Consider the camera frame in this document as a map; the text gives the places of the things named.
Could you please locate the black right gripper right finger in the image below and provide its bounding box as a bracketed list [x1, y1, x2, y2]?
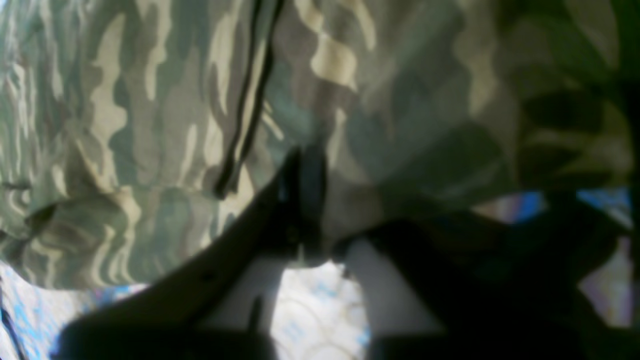
[334, 200, 639, 360]

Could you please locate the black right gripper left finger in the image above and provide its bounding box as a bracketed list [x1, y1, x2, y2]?
[51, 148, 326, 360]

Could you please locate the camouflage T-shirt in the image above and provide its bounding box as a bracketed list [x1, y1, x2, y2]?
[1, 0, 639, 289]

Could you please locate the patterned tile tablecloth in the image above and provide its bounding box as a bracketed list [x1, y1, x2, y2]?
[0, 187, 636, 360]

